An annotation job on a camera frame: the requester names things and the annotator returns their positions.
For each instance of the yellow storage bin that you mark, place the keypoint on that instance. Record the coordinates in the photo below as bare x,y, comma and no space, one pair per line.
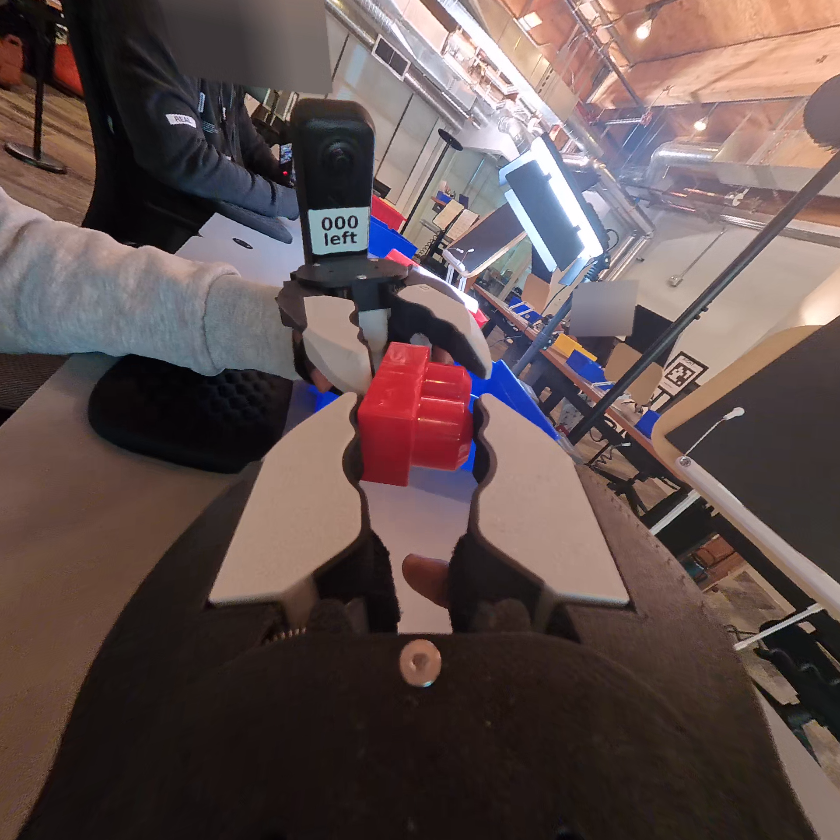
572,344

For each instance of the black white marker tag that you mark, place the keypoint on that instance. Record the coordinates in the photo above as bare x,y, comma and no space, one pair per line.
686,373

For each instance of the black light stand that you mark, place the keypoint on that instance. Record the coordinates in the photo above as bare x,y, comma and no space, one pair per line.
551,315

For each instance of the ceiling air vent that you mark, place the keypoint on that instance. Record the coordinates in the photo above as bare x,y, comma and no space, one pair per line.
392,58

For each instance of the blue plastic bin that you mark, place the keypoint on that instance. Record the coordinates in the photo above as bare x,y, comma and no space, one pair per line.
518,400

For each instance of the LED light panel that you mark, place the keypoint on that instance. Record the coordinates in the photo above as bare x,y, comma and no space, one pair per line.
544,210

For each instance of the slanted black panel board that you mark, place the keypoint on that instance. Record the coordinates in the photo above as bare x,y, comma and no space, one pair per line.
485,243

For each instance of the small red storage bin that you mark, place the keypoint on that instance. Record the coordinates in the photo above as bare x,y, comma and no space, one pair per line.
387,213

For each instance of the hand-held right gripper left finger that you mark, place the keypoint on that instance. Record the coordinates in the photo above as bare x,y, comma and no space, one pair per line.
295,518

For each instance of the medium blue storage bin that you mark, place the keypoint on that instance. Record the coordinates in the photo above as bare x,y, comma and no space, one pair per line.
394,243

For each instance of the silver ceiling duct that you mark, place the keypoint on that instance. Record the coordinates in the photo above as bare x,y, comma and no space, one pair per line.
446,72
689,164

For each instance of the red plug adapter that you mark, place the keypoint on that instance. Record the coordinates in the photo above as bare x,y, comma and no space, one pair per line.
413,420

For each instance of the person's right hand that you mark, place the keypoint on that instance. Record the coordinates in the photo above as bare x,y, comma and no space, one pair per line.
426,577

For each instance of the person's left forearm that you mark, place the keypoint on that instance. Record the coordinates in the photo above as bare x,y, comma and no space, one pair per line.
131,295

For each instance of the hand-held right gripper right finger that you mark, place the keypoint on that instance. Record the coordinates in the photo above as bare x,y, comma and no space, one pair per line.
551,525

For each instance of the black floor lamp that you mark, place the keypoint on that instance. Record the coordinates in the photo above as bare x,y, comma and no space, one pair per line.
433,177

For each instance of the black perforated armrest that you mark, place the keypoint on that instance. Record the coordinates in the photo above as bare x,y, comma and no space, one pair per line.
184,420

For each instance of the small blue storage bin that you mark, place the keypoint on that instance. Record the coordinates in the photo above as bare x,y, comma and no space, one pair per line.
590,369

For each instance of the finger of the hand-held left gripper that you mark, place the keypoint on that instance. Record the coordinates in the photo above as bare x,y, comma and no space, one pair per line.
453,315
334,341

